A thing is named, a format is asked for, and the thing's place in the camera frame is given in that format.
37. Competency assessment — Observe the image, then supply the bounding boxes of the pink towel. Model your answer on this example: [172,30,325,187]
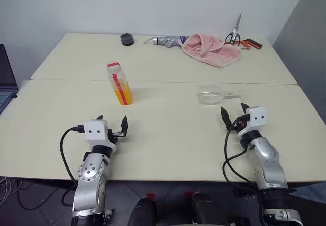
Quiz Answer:
[181,33,242,69]

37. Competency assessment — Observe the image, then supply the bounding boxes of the dark laptop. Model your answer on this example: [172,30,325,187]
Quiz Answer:
[0,43,19,115]

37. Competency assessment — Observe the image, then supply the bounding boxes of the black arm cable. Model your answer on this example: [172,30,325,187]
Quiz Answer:
[59,125,85,206]
[222,119,258,186]

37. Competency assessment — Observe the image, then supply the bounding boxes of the silver scissors black handles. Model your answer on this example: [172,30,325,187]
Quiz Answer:
[224,12,243,45]

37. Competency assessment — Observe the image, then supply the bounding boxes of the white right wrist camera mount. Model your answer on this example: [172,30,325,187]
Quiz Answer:
[236,106,268,138]

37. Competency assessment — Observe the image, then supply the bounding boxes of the dark grey round container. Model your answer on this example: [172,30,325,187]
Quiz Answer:
[120,33,135,47]

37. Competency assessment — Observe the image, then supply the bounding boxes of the white bottle cap red tape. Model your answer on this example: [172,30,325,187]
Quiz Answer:
[106,61,122,73]

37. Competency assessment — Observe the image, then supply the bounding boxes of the dark rounded shape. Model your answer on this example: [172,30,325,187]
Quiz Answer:
[185,191,218,226]
[129,192,158,226]

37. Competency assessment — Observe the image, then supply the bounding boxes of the white floor cables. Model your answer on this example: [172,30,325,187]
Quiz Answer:
[0,176,23,207]

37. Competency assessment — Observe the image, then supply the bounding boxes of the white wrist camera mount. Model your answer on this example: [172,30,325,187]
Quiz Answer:
[236,106,268,138]
[83,120,117,150]

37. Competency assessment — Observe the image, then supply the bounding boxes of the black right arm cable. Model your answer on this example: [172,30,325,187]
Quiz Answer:
[222,119,258,186]

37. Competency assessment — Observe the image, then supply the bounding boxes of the orange black hand saw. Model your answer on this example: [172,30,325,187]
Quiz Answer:
[224,38,263,51]

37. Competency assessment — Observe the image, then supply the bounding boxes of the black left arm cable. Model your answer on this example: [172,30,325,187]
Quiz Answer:
[59,125,85,206]

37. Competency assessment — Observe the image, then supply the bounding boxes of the bottle with orange liquid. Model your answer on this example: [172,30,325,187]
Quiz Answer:
[108,69,134,106]

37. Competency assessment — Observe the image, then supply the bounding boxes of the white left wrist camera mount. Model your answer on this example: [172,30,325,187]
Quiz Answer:
[83,120,117,150]

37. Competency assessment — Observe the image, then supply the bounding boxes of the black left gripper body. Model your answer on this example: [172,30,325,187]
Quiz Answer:
[106,128,127,144]

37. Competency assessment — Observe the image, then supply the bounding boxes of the folded grey umbrella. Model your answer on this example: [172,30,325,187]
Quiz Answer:
[143,35,191,48]

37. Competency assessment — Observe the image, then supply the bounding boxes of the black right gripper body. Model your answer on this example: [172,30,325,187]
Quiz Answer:
[230,115,250,135]

